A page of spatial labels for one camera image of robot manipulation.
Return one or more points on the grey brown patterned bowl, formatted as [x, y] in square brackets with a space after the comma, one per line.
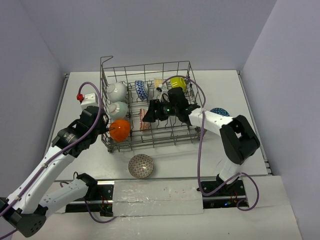
[141, 166]

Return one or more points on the blue zigzag patterned bowl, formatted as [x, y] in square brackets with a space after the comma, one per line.
[142, 89]

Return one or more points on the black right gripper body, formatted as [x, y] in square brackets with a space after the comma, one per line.
[166, 109]

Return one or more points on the teal patterned bowl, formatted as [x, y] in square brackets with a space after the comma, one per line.
[118, 110]

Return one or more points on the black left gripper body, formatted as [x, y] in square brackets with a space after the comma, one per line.
[100, 122]

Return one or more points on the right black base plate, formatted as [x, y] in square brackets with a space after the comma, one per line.
[227, 197]

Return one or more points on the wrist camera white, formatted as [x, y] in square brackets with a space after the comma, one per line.
[87, 100]
[162, 93]

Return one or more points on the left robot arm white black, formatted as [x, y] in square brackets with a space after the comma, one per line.
[29, 206]

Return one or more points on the white bowl yellow flower pattern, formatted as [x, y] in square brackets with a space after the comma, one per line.
[159, 83]

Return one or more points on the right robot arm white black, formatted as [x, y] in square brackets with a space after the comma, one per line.
[238, 137]

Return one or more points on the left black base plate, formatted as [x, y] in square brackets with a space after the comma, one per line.
[101, 202]

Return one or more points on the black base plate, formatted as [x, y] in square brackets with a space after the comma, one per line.
[227, 197]
[101, 202]

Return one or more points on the orange geometric patterned bowl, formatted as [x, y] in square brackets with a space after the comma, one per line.
[119, 130]

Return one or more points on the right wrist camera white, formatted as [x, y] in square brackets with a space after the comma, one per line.
[162, 93]

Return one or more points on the blue triangle patterned bowl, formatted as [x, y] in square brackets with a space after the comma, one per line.
[220, 111]

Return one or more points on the grey wire dish rack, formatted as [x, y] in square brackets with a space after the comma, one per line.
[154, 91]

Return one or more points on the plain white bowl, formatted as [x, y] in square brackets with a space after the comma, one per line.
[116, 92]

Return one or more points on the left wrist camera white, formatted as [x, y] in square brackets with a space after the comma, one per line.
[87, 100]

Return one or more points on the white taped cover panel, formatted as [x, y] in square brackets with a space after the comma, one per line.
[156, 198]

